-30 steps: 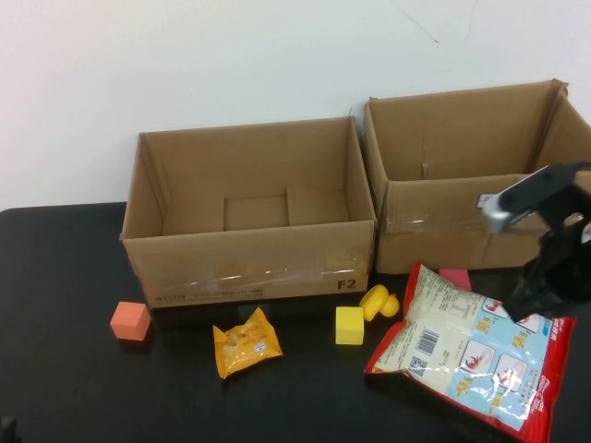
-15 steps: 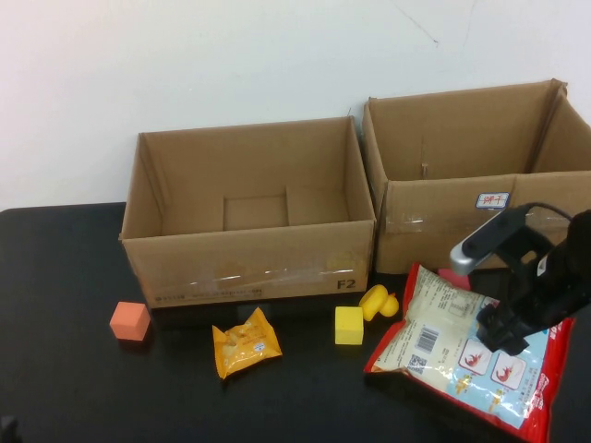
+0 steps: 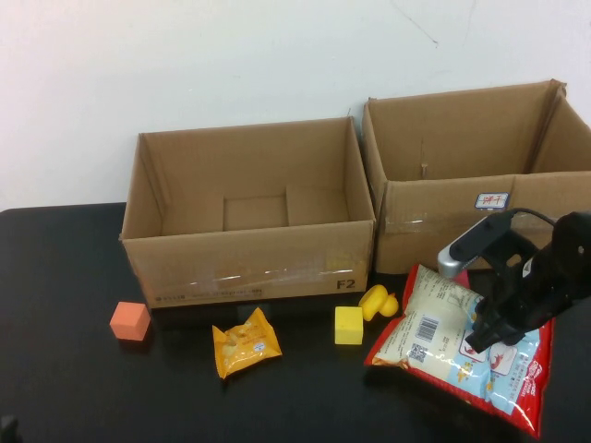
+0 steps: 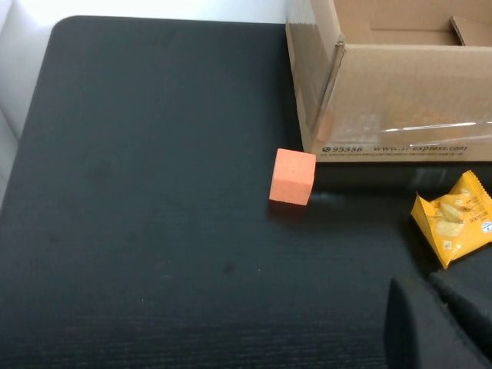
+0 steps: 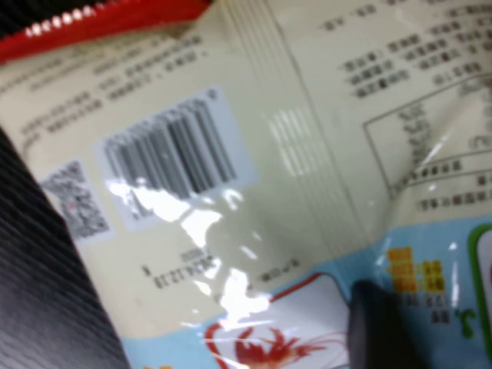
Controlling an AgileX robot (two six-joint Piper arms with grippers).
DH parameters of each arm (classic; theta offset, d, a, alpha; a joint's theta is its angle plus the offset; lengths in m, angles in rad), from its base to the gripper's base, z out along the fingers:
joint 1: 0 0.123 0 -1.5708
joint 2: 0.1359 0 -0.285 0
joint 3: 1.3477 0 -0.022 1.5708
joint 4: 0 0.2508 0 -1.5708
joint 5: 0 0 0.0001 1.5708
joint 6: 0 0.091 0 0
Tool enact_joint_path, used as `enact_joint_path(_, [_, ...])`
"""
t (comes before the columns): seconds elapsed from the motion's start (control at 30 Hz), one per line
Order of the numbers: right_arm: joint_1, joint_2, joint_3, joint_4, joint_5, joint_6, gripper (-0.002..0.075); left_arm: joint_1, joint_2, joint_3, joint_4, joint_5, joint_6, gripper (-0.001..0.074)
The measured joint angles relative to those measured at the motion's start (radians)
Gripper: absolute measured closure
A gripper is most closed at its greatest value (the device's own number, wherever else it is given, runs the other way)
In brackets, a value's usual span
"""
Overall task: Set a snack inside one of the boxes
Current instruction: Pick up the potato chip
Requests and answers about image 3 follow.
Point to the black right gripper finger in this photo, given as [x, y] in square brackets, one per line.
[515, 333]
[480, 340]

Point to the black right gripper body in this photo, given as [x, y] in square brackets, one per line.
[531, 295]

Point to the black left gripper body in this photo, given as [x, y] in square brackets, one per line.
[8, 428]

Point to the large red shrimp chips bag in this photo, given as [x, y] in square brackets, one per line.
[429, 304]

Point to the small yellow snack packet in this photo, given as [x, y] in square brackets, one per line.
[244, 343]

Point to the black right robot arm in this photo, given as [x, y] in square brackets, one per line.
[575, 235]

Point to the magenta foam cube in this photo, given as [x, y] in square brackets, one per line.
[463, 279]

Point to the yellow rubber duck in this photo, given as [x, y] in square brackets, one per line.
[379, 302]

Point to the cardboard box with blue sticker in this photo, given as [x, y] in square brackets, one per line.
[425, 240]

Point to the yellow foam cube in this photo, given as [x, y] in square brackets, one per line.
[348, 325]

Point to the orange foam cube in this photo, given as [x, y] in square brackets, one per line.
[129, 320]

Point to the cardboard box marked F2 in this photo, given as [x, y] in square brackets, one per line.
[249, 258]

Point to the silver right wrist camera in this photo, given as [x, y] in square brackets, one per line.
[466, 247]

